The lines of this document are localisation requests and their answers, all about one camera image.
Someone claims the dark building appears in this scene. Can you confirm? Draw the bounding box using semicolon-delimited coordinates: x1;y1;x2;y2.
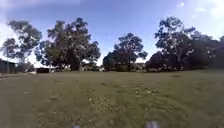
0;58;18;75

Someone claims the tall open-crowned tree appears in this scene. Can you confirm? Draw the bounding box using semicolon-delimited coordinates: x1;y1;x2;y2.
0;19;43;73

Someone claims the green grass field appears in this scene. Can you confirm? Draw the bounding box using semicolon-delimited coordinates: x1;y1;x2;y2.
0;69;224;128

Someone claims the round dark tree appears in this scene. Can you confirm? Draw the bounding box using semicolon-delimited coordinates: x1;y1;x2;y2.
102;32;149;73

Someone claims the large dark tree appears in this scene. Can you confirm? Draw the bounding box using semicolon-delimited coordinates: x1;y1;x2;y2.
34;17;102;72

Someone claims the dark tree group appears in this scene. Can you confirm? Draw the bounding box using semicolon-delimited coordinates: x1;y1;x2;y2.
145;16;224;73

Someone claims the small dark shed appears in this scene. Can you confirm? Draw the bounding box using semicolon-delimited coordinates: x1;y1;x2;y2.
35;67;51;75

